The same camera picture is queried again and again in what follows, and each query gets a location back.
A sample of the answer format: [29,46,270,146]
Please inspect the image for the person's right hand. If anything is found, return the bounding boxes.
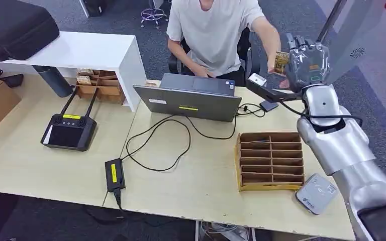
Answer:
[192,65,216,79]

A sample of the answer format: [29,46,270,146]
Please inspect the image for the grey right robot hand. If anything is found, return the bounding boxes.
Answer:
[284,32,331,94]

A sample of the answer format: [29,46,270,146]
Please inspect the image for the person's left hand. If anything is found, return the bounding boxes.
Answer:
[267,52,291,89]

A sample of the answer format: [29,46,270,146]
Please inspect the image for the printed playing card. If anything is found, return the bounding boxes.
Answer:
[274,50,290,77]

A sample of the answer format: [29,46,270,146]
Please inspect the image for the slotted wooden card box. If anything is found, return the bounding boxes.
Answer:
[234,132,305,192]

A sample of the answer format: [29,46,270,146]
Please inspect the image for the black office chair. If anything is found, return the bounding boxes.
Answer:
[168,27,260,88]

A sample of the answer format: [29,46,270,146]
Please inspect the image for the grey laptop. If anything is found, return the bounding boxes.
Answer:
[132,72,243,123]

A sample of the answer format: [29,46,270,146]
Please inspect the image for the person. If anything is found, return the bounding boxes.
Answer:
[166,0,291,90]

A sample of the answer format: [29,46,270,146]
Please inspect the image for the small black drive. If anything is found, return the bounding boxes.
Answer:
[259,99,279,113]

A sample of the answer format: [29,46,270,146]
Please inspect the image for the grey kiosk stand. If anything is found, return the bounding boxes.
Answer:
[323,0,386,88]

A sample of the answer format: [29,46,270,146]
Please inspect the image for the chrome stool base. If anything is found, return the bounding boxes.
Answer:
[140,0,170,30]

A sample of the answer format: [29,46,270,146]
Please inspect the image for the wooden box with card stacks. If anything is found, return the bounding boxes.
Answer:
[75,69,126,105]

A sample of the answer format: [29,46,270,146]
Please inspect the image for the white desk riser shelf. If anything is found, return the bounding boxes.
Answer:
[0,31,147,113]

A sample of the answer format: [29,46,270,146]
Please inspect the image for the black power adapter yellow label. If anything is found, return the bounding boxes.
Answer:
[105,158,126,193]

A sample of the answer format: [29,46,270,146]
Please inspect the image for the dark grey cylinder bottle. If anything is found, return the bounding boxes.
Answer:
[32,65,74,98]

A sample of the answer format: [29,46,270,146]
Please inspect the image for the black remote controller with antennas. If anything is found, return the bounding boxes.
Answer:
[40,87,98,152]

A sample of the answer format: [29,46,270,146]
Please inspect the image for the black pouch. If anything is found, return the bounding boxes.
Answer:
[0,73,24,88]

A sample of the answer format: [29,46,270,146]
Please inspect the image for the black carrying case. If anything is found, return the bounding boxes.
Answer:
[0,0,60,63]

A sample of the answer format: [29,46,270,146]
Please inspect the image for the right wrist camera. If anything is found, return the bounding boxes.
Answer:
[246,72,304,103]

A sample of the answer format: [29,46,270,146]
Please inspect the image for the chrome stanchion post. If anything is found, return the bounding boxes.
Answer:
[316,0,347,45]

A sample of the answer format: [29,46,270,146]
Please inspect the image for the short black drive cable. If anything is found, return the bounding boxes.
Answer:
[237,103,266,117]

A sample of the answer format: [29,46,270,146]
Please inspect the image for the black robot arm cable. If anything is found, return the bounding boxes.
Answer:
[279,99,363,129]

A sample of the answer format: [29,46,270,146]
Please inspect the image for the long black laptop cable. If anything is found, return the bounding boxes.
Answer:
[120,114,238,172]

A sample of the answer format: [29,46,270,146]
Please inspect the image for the black cabinet with white frame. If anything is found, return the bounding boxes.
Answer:
[79,0,114,17]

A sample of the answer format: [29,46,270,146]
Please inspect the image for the black mains cord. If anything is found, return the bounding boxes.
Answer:
[113,188,126,217]

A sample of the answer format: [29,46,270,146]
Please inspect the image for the white cables under desk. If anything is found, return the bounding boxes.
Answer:
[195,221,257,241]

